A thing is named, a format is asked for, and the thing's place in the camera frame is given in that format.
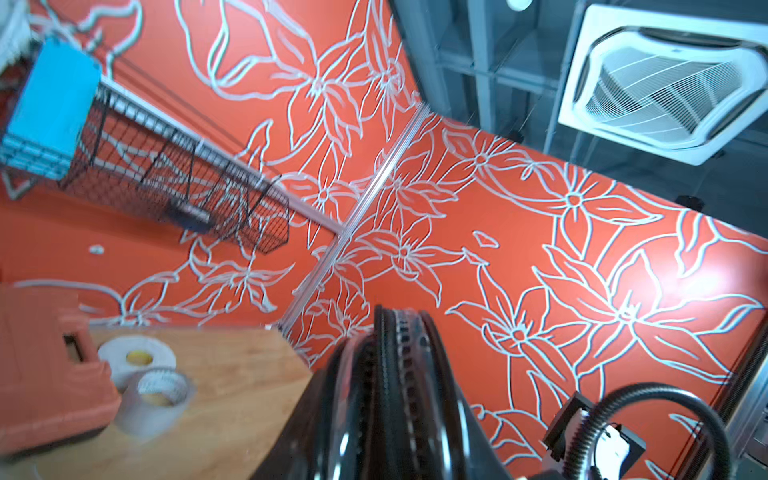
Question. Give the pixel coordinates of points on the aluminium horizontal back rail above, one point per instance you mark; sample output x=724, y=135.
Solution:
x=295, y=203

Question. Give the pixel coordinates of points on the black wire wall basket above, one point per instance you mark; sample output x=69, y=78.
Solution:
x=129, y=161

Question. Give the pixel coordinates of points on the clear packing tape roll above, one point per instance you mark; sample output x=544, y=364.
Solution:
x=153, y=401

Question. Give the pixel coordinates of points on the black round item in basket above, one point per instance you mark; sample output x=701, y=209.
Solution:
x=189, y=217

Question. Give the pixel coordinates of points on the black round pouch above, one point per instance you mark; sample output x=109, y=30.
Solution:
x=393, y=409

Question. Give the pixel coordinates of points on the white tape roll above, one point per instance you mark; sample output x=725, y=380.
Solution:
x=131, y=354

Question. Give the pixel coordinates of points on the aluminium frame post right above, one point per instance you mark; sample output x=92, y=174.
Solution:
x=312, y=281

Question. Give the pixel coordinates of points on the orange plastic tool case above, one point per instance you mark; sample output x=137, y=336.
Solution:
x=54, y=387

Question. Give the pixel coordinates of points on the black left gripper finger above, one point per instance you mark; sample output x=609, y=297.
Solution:
x=293, y=454

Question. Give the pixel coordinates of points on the white ceiling air conditioner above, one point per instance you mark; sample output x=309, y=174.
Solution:
x=676, y=86

